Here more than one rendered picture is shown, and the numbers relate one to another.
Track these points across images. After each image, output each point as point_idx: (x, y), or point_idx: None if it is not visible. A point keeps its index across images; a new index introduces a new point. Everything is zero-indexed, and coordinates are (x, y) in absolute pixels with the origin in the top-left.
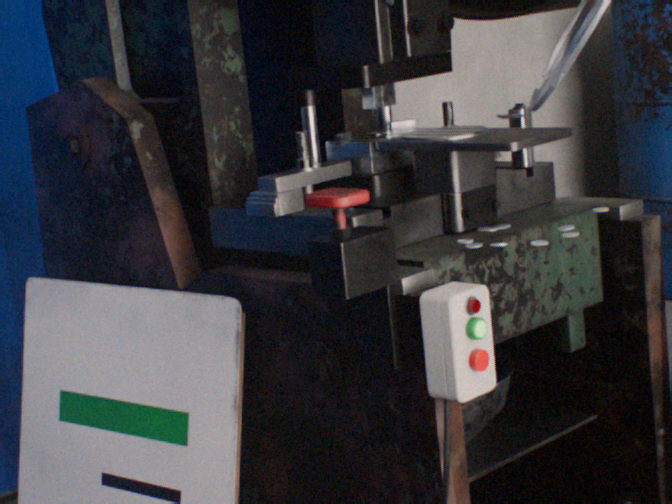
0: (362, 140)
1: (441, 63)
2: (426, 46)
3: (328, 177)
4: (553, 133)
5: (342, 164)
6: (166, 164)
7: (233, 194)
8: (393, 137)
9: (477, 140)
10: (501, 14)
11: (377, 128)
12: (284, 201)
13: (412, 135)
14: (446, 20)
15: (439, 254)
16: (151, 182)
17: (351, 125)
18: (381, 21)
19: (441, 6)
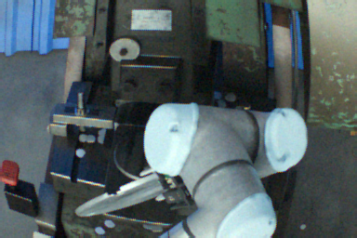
0: (127, 112)
1: (191, 99)
2: (140, 97)
3: (90, 125)
4: (146, 221)
5: (103, 121)
6: (84, 37)
7: (101, 72)
8: (141, 125)
9: (113, 190)
10: (304, 73)
11: (257, 68)
12: (53, 128)
13: (128, 142)
14: (158, 88)
15: (77, 221)
16: (71, 46)
17: (230, 59)
18: (113, 66)
19: (164, 75)
